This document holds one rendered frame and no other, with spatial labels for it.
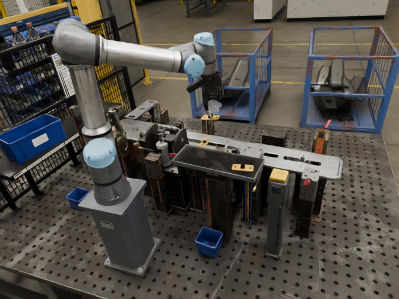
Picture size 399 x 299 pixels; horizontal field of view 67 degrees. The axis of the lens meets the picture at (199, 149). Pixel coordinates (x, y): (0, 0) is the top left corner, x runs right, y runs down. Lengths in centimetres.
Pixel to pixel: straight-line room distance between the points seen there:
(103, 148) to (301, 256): 99
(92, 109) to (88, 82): 10
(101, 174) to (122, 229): 26
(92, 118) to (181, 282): 79
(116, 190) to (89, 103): 34
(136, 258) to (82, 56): 88
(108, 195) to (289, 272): 84
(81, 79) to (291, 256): 116
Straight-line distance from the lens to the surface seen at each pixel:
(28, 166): 184
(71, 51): 102
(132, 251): 140
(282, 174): 119
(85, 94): 119
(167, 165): 157
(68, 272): 164
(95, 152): 115
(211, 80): 129
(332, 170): 151
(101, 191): 122
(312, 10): 930
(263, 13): 938
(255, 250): 152
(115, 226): 129
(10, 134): 199
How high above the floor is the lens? 190
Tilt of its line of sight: 34 degrees down
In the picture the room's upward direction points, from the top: 6 degrees counter-clockwise
